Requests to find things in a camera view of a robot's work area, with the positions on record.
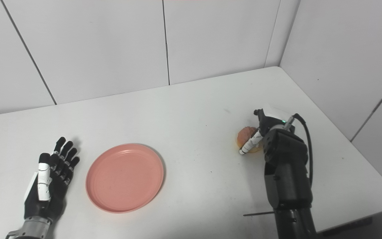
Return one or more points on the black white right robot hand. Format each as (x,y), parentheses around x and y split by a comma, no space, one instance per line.
(270,122)

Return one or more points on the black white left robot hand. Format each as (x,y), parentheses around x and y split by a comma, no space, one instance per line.
(53,192)

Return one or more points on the golden cream puff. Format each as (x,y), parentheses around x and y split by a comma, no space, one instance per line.
(245,134)

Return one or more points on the pink round plate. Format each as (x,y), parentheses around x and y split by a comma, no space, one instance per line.
(124,178)

